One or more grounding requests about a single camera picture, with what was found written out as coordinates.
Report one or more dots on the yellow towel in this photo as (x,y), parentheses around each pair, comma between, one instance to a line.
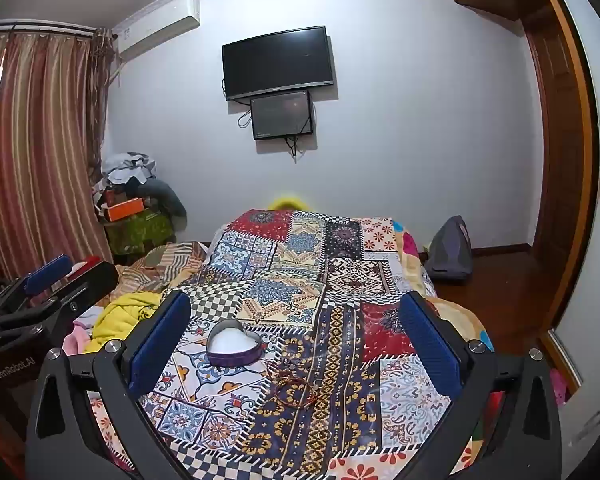
(122,317)

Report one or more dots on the red box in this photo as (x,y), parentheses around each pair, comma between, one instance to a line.
(87,266)

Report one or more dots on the striped red curtain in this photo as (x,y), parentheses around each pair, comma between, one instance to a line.
(35,150)

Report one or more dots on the silver earring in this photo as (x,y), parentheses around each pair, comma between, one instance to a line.
(287,361)

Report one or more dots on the black wall television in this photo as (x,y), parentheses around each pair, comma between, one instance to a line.
(277,62)

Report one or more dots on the pink cloth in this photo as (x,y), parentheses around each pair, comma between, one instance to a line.
(75,340)

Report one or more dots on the wooden door frame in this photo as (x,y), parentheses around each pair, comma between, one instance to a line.
(565,160)

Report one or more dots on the grey pillow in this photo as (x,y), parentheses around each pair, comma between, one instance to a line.
(170,200)

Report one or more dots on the patchwork printed blanket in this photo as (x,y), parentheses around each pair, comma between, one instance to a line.
(305,280)

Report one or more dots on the white air conditioner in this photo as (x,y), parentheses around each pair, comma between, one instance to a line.
(157,27)

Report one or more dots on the small black wall monitor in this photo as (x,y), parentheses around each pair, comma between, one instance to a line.
(281,116)

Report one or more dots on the grey bag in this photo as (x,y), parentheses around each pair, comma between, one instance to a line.
(450,250)

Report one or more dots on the orange box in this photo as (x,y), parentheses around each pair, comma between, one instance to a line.
(125,209)

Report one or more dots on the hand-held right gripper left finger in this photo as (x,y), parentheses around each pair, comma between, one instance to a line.
(157,345)

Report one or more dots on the striped brown blanket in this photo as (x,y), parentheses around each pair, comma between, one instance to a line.
(150,265)

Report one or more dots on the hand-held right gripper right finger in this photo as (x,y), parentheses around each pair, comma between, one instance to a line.
(430,350)

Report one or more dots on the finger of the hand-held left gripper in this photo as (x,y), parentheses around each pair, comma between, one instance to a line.
(47,272)
(87,287)

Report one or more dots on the floral orange blanket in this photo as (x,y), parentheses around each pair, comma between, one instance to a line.
(415,265)

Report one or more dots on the purple heart-shaped jewelry box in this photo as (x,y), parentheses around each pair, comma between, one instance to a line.
(232,345)

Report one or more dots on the yellow round object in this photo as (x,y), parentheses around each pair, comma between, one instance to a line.
(287,204)

